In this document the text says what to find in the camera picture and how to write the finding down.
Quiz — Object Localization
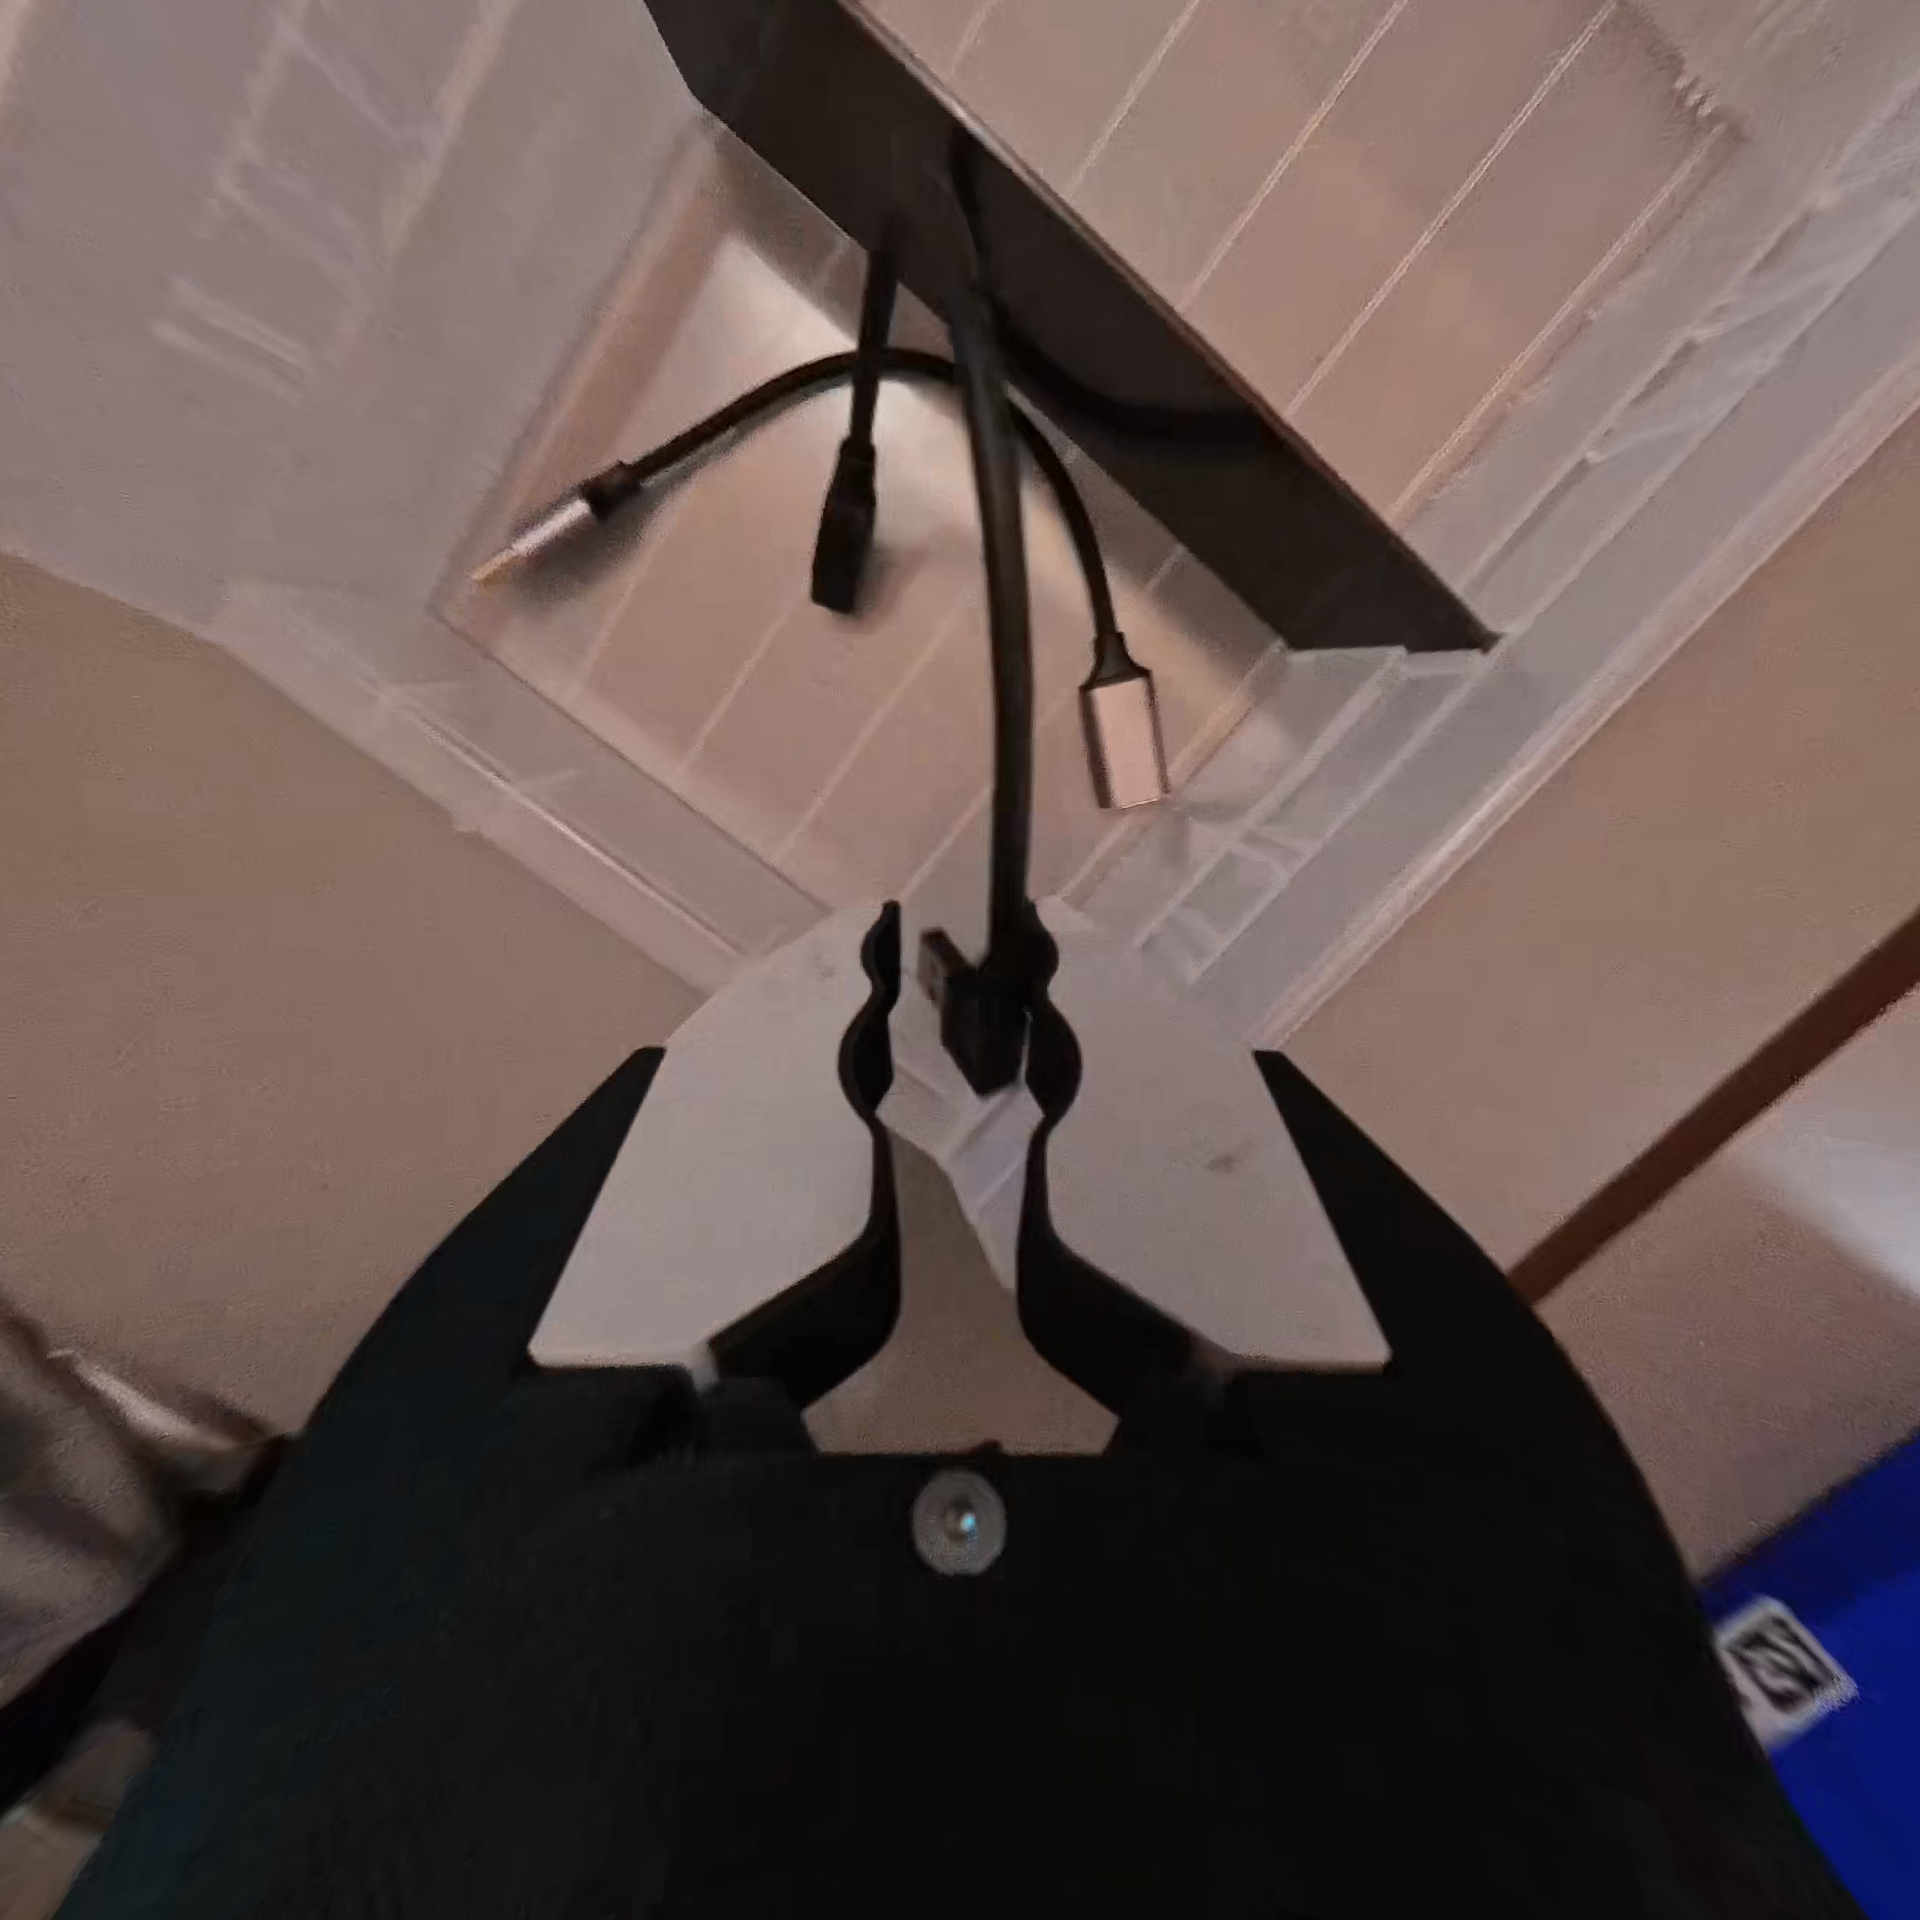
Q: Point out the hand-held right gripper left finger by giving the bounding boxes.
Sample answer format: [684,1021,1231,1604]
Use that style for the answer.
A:
[528,895,905,1379]

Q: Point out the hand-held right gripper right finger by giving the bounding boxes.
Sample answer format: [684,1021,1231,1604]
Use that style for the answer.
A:
[1017,894,1395,1379]

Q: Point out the clear plastic bin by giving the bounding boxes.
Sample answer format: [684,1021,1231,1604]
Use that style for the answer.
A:
[0,0,1920,1051]

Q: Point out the black USB cable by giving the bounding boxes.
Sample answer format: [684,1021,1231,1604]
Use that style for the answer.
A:
[915,127,1059,1097]

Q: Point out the white desk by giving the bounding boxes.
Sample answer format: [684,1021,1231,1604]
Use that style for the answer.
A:
[0,428,1920,1593]

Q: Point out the dark flat panel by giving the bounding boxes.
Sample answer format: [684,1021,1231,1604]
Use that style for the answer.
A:
[643,0,1505,657]

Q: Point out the black-and-white marker tag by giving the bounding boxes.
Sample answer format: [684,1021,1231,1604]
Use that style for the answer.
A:
[1714,1602,1859,1754]

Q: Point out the blue plastic bin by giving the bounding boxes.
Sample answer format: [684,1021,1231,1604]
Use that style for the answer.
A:
[1696,1476,1920,1920]

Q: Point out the silver-tipped black cable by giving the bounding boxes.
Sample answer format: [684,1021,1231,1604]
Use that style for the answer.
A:
[469,346,1176,817]

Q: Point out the black cable with black plug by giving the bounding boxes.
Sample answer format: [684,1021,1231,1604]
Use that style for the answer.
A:
[807,211,909,619]

